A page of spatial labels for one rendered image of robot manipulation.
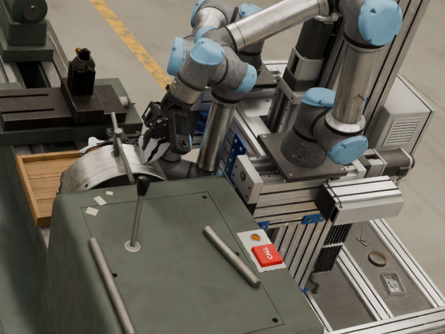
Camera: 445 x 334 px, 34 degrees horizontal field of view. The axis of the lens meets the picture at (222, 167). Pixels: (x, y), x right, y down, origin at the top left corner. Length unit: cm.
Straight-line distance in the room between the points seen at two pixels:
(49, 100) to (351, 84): 113
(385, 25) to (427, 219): 253
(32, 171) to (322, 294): 145
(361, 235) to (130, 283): 214
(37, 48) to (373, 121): 135
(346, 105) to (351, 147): 14
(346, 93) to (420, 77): 370
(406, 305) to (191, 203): 174
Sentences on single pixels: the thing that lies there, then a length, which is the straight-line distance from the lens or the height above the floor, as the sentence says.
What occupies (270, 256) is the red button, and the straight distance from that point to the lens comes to 178.
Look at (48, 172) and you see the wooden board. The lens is 245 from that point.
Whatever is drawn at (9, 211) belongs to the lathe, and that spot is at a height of 54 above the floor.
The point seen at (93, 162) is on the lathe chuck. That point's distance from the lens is 199.
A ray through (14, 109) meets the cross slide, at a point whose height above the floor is 97.
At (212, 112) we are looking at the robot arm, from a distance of 223.
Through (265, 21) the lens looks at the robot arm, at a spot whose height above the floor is 166.
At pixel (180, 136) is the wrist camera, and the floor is 145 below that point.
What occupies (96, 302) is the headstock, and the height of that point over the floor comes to 124.
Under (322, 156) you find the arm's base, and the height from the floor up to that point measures 120.
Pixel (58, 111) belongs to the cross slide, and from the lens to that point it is 258.
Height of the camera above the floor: 248
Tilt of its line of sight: 38 degrees down
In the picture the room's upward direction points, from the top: 16 degrees clockwise
